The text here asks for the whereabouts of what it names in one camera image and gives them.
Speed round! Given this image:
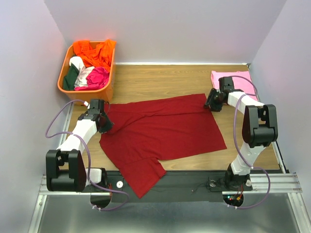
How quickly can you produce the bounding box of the dark red t shirt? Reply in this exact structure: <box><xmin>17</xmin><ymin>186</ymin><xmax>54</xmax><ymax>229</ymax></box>
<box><xmin>99</xmin><ymin>94</ymin><xmax>226</xmax><ymax>198</ymax></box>

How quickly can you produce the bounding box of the orange t shirt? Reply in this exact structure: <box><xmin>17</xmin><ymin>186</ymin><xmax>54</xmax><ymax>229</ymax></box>
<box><xmin>72</xmin><ymin>39</ymin><xmax>116</xmax><ymax>72</ymax></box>

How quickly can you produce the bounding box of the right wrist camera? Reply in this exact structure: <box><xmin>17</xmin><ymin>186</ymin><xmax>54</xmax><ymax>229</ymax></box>
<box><xmin>218</xmin><ymin>76</ymin><xmax>235</xmax><ymax>92</ymax></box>

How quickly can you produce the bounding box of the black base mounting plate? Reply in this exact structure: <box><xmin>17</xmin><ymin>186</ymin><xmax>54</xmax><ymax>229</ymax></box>
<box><xmin>77</xmin><ymin>170</ymin><xmax>253</xmax><ymax>203</ymax></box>

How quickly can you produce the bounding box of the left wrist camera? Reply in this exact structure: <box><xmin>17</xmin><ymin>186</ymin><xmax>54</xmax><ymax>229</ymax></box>
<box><xmin>86</xmin><ymin>99</ymin><xmax>110</xmax><ymax>115</ymax></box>

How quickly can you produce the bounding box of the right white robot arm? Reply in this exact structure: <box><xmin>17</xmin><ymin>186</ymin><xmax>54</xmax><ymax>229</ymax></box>
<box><xmin>205</xmin><ymin>88</ymin><xmax>278</xmax><ymax>190</ymax></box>

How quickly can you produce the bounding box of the magenta t shirt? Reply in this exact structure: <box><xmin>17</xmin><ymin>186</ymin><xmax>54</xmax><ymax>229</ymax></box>
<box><xmin>74</xmin><ymin>67</ymin><xmax>110</xmax><ymax>91</ymax></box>

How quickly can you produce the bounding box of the white t shirt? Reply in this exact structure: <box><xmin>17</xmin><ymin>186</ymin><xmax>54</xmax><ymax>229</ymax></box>
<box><xmin>69</xmin><ymin>56</ymin><xmax>95</xmax><ymax>87</ymax></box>

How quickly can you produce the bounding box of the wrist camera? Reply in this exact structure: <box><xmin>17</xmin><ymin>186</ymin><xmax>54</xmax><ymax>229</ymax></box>
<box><xmin>218</xmin><ymin>76</ymin><xmax>235</xmax><ymax>92</ymax></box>
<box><xmin>86</xmin><ymin>99</ymin><xmax>110</xmax><ymax>115</ymax></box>

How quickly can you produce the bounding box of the folded pink t shirt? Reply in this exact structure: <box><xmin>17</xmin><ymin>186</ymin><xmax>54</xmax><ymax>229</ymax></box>
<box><xmin>211</xmin><ymin>71</ymin><xmax>258</xmax><ymax>100</ymax></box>

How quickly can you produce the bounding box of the aluminium frame rail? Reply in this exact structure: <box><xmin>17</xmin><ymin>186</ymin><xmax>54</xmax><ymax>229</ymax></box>
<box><xmin>29</xmin><ymin>64</ymin><xmax>306</xmax><ymax>233</ymax></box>

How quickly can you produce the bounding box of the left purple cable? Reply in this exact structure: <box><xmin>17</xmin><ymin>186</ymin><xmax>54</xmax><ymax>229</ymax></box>
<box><xmin>45</xmin><ymin>99</ymin><xmax>130</xmax><ymax>211</ymax></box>

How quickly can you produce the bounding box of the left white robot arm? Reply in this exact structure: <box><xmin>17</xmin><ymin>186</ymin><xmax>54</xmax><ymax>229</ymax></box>
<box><xmin>46</xmin><ymin>109</ymin><xmax>113</xmax><ymax>192</ymax></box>

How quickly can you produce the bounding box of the dark green t shirt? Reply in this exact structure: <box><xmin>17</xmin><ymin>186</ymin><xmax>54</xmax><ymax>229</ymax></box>
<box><xmin>63</xmin><ymin>65</ymin><xmax>80</xmax><ymax>91</ymax></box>

